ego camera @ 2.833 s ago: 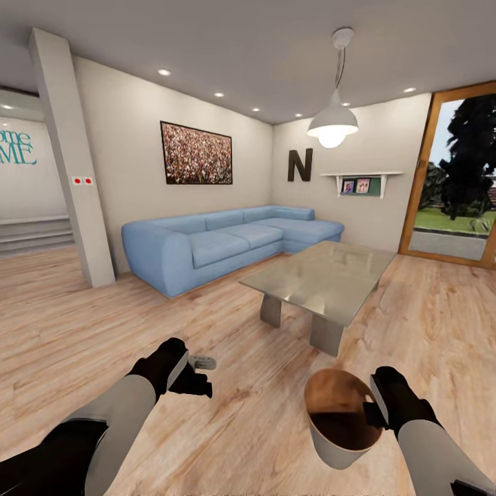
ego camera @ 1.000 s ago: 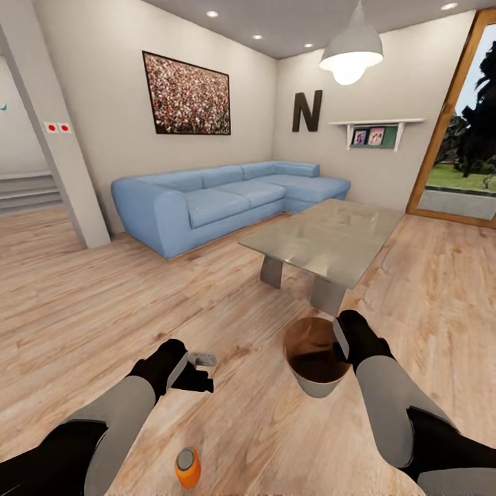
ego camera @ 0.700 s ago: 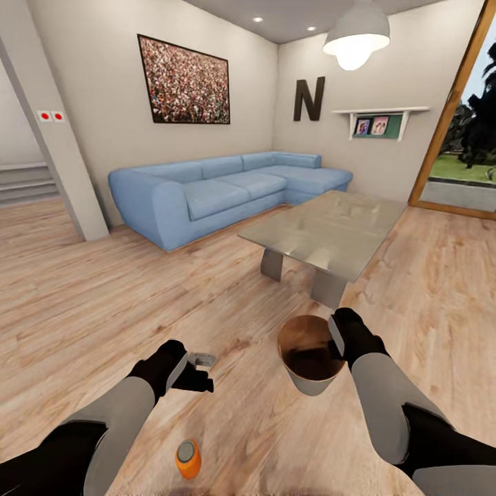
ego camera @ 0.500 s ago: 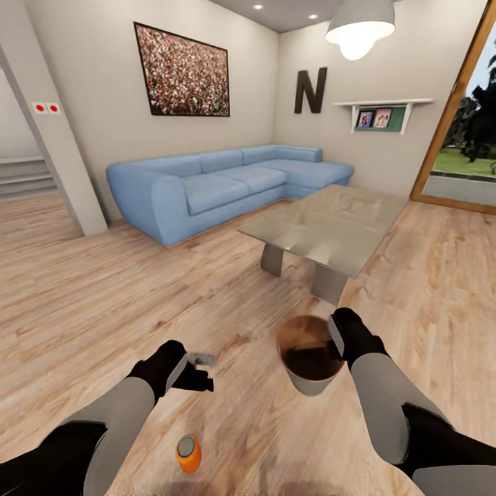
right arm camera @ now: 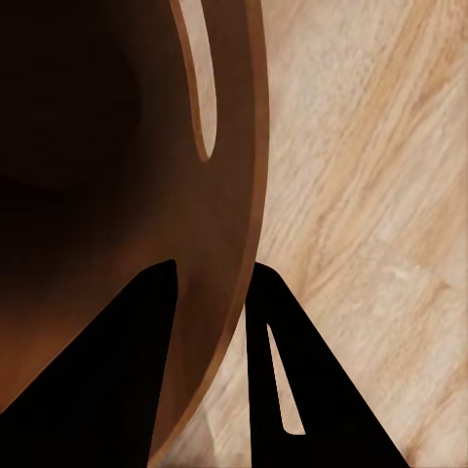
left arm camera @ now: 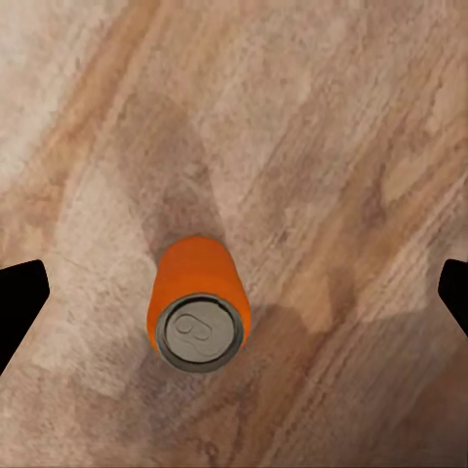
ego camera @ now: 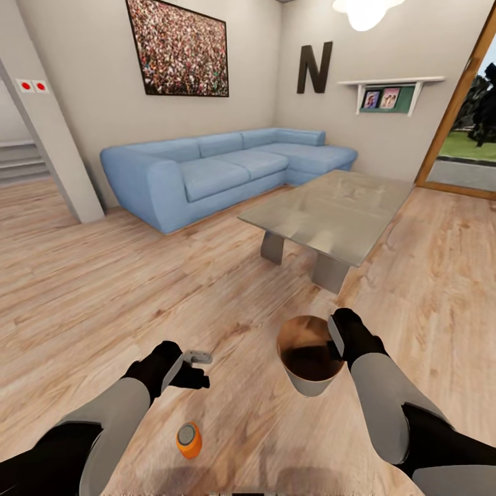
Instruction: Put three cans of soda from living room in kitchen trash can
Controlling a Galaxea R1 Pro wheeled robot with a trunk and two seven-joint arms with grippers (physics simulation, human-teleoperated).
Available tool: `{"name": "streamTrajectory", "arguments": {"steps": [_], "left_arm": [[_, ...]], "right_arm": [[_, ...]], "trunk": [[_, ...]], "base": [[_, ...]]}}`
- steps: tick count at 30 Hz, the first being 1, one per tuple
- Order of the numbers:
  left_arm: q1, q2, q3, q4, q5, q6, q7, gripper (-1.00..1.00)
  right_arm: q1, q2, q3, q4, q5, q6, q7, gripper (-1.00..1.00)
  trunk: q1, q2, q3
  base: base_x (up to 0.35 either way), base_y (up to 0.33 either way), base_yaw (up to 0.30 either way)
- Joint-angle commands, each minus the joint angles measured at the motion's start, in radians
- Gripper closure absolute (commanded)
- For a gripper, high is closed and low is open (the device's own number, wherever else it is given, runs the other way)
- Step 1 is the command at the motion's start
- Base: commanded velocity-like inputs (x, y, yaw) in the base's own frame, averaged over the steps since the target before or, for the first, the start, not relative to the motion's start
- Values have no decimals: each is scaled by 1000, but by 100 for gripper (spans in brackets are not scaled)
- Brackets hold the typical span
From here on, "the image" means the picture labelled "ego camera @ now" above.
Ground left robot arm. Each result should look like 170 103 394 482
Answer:
0 342 213 496

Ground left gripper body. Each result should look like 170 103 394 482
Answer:
169 363 205 390

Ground can of soda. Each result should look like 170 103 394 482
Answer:
176 422 202 459

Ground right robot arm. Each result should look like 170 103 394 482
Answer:
327 308 496 496

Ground trash can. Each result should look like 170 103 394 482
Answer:
276 316 346 397

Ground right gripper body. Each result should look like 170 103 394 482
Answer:
327 341 342 361

